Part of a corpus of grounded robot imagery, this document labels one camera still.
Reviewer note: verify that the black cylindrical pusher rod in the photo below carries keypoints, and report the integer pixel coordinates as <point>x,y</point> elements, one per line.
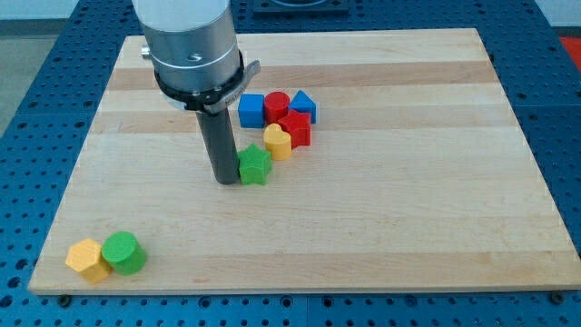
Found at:
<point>220,145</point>

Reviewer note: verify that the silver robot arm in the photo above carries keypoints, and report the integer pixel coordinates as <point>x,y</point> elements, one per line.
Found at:
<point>193,47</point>

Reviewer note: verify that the yellow hexagon block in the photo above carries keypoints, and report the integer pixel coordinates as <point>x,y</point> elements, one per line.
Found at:
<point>85,258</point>

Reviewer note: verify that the blue cube block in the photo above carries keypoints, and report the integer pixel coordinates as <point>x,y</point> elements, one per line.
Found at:
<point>250,110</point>

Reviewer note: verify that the green star block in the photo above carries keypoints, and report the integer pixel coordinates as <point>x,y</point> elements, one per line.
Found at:
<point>254,165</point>

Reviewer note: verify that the yellow heart block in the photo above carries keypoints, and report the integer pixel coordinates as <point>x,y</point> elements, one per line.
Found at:
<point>277,142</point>

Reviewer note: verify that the red cylinder block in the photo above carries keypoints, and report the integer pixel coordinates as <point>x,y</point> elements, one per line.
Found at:
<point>275,106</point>

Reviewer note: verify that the red star block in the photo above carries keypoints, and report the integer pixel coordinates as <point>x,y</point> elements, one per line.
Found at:
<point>298,125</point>

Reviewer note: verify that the blue triangle block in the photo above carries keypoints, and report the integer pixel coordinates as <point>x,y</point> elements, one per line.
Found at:
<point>302,103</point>

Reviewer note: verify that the black mounting plate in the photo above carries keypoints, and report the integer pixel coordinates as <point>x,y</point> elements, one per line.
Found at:
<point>264,7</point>

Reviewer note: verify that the green cylinder block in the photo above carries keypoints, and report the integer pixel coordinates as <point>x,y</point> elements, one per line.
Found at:
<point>124,253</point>

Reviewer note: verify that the wooden board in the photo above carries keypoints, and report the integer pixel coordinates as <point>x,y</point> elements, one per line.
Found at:
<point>418,178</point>

